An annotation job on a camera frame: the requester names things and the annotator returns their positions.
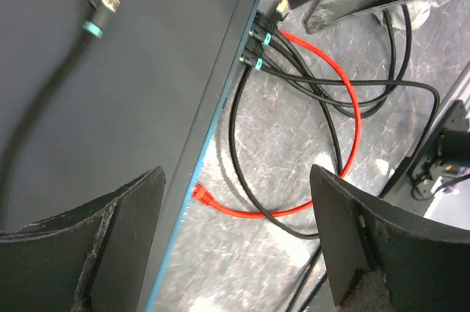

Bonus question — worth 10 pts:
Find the dark blue network switch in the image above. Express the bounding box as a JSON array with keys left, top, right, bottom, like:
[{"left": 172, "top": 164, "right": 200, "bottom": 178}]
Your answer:
[{"left": 1, "top": 0, "right": 260, "bottom": 311}]

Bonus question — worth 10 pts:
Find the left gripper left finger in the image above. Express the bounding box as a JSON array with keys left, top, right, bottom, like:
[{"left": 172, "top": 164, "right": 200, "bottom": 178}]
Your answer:
[{"left": 1, "top": 167, "right": 165, "bottom": 311}]

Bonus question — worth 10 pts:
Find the red ethernet cable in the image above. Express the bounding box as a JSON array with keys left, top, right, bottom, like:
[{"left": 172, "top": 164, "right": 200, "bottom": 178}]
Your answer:
[{"left": 192, "top": 30, "right": 363, "bottom": 220}]

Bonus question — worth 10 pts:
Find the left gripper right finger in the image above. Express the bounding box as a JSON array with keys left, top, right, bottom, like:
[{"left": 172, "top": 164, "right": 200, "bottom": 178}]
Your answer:
[{"left": 310, "top": 165, "right": 469, "bottom": 311}]

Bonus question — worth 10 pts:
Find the black ethernet cable loop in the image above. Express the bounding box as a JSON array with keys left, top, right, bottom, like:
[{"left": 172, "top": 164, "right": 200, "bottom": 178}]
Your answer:
[{"left": 228, "top": 53, "right": 441, "bottom": 241}]

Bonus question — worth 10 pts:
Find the black cable on switch top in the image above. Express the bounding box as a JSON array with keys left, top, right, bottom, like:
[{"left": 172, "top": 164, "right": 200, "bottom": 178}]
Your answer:
[{"left": 0, "top": 0, "right": 126, "bottom": 232}]

